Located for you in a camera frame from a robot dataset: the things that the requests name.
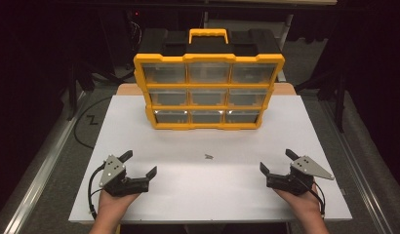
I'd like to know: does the right hand-held gripper cable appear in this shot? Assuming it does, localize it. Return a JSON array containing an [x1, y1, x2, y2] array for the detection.
[[301, 179, 327, 218]]

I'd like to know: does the bundle of dark cables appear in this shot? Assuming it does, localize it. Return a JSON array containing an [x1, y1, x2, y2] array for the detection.
[[128, 19, 143, 53]]

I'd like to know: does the hand-held gripper cable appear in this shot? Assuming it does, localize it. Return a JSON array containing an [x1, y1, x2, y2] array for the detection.
[[87, 163, 108, 221], [301, 179, 327, 218]]

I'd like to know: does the person's right hand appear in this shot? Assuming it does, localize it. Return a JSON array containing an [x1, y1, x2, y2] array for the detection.
[[273, 182, 324, 216]]

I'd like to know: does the black metal stand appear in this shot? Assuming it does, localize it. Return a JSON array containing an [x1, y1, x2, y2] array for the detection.
[[66, 61, 134, 122], [294, 64, 348, 134]]

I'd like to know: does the yellow black organizer cabinet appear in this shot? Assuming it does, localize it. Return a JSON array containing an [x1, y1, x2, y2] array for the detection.
[[133, 27, 286, 131]]

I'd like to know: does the metal floor rail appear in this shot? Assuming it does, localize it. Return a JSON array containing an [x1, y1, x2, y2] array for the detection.
[[318, 97, 397, 234], [0, 91, 89, 234]]

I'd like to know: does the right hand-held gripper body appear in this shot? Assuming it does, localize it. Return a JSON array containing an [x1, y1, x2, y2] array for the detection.
[[265, 155, 336, 197]]

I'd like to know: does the person's left hand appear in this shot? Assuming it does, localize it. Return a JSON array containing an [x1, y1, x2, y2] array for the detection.
[[98, 189, 140, 215]]

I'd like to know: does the black floor cable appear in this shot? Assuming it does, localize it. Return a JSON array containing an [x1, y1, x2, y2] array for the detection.
[[73, 96, 116, 150]]

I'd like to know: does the grid of transparent drawers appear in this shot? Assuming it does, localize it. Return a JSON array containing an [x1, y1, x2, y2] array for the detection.
[[141, 61, 278, 125]]

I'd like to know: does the clear plastic drawer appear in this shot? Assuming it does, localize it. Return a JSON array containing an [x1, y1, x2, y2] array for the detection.
[[225, 109, 261, 125]]

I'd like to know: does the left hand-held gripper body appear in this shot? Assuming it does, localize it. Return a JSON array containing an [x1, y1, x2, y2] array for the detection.
[[99, 154, 150, 198]]

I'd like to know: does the left hand-held gripper cable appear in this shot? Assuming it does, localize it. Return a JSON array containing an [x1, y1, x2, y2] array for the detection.
[[87, 163, 108, 221]]

